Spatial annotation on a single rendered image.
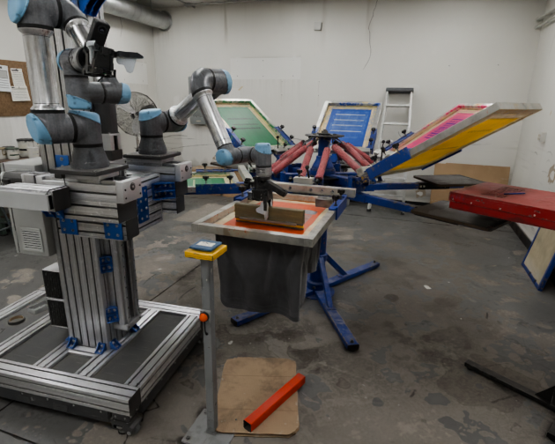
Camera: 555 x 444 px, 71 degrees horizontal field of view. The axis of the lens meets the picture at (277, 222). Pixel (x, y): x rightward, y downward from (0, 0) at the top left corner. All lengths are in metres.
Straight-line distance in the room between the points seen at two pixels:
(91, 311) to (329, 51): 5.15
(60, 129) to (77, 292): 0.94
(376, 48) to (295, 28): 1.26
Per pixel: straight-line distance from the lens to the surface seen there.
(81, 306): 2.38
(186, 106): 2.17
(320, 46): 6.47
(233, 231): 1.77
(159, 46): 7.66
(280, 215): 1.88
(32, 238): 2.33
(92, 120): 1.81
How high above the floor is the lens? 1.54
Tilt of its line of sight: 17 degrees down
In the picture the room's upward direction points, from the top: 1 degrees clockwise
